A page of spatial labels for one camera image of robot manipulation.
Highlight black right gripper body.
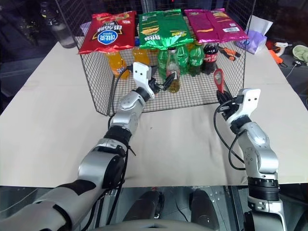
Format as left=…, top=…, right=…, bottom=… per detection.
left=217, top=95, right=239, bottom=116

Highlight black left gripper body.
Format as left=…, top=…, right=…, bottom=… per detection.
left=148, top=77, right=162, bottom=95

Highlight clear glass bottle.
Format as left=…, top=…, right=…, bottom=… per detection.
left=165, top=47, right=181, bottom=93

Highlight red bottle opener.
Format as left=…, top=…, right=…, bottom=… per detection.
left=213, top=68, right=228, bottom=94

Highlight green soda bottle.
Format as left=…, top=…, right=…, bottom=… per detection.
left=176, top=45, right=191, bottom=76
left=188, top=42, right=205, bottom=77
left=157, top=49, right=169, bottom=78

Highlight orange soda bottle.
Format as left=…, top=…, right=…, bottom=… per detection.
left=133, top=47, right=152, bottom=67
left=104, top=50, right=129, bottom=80

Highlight dark cola bottle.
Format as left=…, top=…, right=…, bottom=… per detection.
left=200, top=42, right=220, bottom=75

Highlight clear plastic water bottle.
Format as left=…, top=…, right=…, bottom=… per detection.
left=39, top=0, right=78, bottom=49

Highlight orange black pliers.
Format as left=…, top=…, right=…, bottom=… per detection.
left=217, top=45, right=242, bottom=61

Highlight green chips bag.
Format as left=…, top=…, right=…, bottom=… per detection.
left=137, top=9, right=196, bottom=51

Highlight orange plastic item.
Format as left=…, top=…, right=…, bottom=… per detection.
left=268, top=49, right=289, bottom=68

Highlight purple tissue pack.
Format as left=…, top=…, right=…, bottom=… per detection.
left=234, top=14, right=274, bottom=55

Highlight magenta chips bag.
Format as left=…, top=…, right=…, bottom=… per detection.
left=184, top=8, right=249, bottom=44

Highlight red chips bag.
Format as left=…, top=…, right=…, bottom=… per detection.
left=77, top=10, right=137, bottom=55

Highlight white glue gun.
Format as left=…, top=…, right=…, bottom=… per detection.
left=273, top=41, right=294, bottom=52

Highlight pale green cloth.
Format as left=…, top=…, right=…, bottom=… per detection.
left=292, top=44, right=308, bottom=64

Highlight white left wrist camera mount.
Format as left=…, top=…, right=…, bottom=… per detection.
left=132, top=62, right=156, bottom=100

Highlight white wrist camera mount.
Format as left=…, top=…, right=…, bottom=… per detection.
left=226, top=88, right=262, bottom=121
left=132, top=62, right=156, bottom=100

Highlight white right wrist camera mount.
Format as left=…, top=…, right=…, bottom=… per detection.
left=226, top=88, right=262, bottom=121

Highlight black wire mesh rack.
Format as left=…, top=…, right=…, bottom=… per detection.
left=76, top=14, right=247, bottom=117

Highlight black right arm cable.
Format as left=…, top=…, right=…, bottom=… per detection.
left=213, top=94, right=247, bottom=170

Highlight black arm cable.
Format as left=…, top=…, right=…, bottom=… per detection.
left=213, top=94, right=247, bottom=170
left=107, top=67, right=133, bottom=126

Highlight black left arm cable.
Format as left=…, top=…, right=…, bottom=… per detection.
left=107, top=67, right=133, bottom=126

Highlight thin white cable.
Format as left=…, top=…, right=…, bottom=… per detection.
left=285, top=60, right=303, bottom=78

